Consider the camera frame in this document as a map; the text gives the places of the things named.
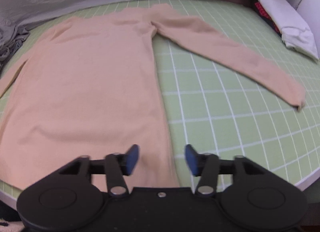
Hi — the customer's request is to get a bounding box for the red black garment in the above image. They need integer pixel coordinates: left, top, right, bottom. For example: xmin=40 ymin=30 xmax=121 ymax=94
xmin=249 ymin=0 xmax=281 ymax=37

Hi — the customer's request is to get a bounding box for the grey sweatshirt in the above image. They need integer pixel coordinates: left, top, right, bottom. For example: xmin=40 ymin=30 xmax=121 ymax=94
xmin=1 ymin=17 xmax=30 ymax=70

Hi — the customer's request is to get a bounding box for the green grid cutting mat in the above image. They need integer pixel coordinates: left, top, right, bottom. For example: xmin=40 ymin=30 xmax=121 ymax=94
xmin=0 ymin=0 xmax=320 ymax=200

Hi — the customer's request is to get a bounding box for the white folded garment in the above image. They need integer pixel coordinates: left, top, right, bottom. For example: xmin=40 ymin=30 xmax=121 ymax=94
xmin=258 ymin=0 xmax=319 ymax=61

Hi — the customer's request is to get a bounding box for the beige long-sleeve top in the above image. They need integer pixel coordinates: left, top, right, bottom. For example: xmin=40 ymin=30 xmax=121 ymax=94
xmin=1 ymin=4 xmax=305 ymax=189

